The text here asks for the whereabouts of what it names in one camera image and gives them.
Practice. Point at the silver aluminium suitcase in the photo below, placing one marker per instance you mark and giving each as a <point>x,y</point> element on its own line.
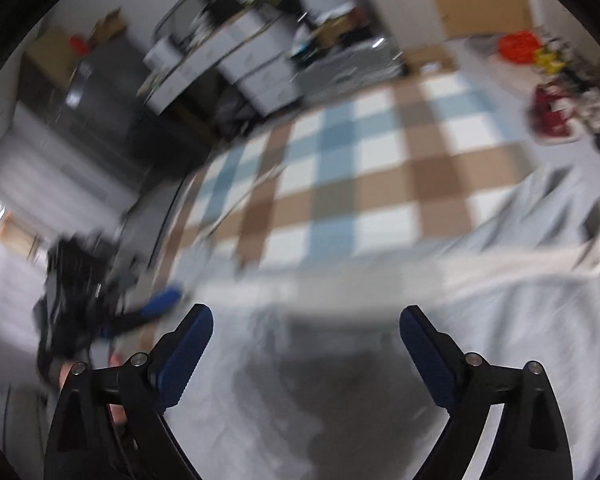
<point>364,64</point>

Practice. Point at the grey hoodie with print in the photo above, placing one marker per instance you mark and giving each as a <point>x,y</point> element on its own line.
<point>306,375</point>

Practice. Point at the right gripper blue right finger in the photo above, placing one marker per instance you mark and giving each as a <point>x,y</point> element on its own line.
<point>531,441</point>

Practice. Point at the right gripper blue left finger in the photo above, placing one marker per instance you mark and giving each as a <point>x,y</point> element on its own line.
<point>84,443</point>

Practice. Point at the person's hand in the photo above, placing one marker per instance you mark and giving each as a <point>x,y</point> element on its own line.
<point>116,410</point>

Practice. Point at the black refrigerator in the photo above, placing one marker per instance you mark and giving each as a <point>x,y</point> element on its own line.
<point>103,95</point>

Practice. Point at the white drawer desk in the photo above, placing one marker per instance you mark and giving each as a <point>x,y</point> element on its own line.
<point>250,52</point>

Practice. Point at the checkered bed sheet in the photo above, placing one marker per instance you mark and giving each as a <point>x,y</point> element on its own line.
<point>416,159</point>

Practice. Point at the red sneakers on floor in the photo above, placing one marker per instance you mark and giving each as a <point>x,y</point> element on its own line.
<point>553,114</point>

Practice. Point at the yellow shoes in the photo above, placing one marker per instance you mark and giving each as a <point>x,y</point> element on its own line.
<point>549,61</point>

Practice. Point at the orange plastic bag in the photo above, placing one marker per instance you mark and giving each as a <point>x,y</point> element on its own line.
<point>518,47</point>

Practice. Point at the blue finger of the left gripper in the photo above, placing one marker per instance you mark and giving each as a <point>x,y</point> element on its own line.
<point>162,303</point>

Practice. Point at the brown cardboard box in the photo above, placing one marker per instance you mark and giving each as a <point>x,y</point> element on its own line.
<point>429,60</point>

